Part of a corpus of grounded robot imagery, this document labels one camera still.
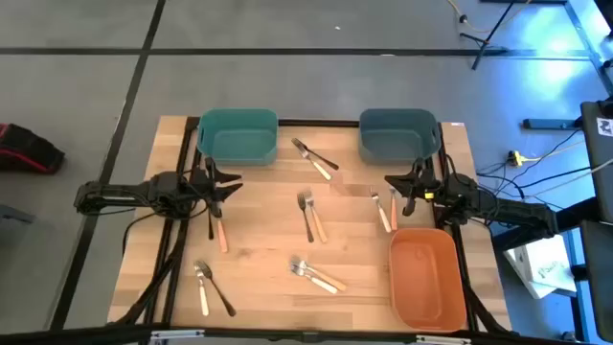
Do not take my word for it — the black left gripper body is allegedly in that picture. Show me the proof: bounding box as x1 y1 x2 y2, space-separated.
190 156 225 219

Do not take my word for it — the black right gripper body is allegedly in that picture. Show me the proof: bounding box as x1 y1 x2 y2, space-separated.
404 156 447 217

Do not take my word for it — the teal plastic bin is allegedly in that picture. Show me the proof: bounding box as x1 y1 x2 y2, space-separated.
195 107 280 168

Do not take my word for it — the blue-grey plastic bin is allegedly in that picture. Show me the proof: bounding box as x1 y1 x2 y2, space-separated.
357 107 442 167

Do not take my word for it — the orange plastic bin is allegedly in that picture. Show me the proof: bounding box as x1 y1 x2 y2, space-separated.
388 227 468 333

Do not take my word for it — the white cardboard box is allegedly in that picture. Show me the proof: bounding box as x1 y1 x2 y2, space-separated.
502 236 579 300

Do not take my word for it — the dark metal floor bar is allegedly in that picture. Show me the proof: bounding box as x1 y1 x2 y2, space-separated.
521 117 584 131

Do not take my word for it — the black tripod stand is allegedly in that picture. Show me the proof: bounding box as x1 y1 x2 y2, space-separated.
458 0 517 72

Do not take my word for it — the black desk with white sticker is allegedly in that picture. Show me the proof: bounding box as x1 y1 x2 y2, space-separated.
580 97 613 224

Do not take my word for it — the red and black bag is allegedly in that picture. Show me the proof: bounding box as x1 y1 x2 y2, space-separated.
0 122 67 175

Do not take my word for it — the grey flat floor object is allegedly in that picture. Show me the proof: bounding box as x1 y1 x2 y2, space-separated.
0 204 36 225

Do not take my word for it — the black crossbar with silver brackets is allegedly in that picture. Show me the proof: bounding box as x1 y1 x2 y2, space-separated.
0 323 613 345

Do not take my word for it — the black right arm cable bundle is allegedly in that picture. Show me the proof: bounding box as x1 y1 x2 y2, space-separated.
449 224 511 335

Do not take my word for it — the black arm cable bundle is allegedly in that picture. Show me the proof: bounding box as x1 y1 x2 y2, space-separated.
112 205 193 327
449 224 511 335

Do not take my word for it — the black left arm cable bundle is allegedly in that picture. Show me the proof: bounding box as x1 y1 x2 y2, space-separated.
112 205 193 327

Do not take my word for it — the black floor cable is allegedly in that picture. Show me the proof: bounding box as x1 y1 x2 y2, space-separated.
478 127 595 200

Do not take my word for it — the white floor cable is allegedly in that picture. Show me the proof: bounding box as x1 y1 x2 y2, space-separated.
521 157 613 198

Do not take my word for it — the yellow floor cable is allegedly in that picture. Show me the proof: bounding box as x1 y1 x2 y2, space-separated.
444 0 534 35

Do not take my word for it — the blue metal frame beam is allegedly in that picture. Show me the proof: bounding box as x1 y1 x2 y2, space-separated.
563 0 613 96

